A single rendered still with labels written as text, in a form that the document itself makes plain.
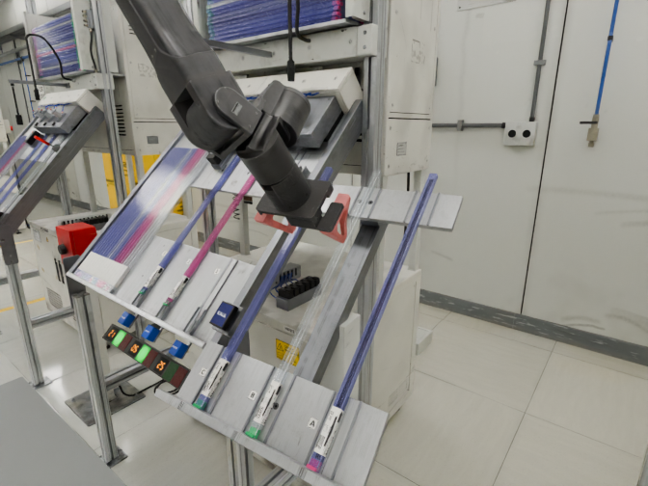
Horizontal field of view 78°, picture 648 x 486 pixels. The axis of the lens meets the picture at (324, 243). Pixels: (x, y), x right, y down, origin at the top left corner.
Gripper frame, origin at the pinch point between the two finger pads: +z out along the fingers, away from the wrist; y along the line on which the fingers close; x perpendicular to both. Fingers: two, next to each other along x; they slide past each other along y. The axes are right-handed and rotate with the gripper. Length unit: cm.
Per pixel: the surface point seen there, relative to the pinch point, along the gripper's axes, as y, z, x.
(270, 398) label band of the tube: -1.3, 6.6, 24.9
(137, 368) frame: 89, 62, 33
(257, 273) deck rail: 20.1, 15.6, 3.4
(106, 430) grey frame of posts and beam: 91, 67, 54
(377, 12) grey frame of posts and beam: 13, 0, -63
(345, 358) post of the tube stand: -4.0, 19.6, 13.2
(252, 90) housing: 52, 10, -49
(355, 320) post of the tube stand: -3.9, 17.4, 6.7
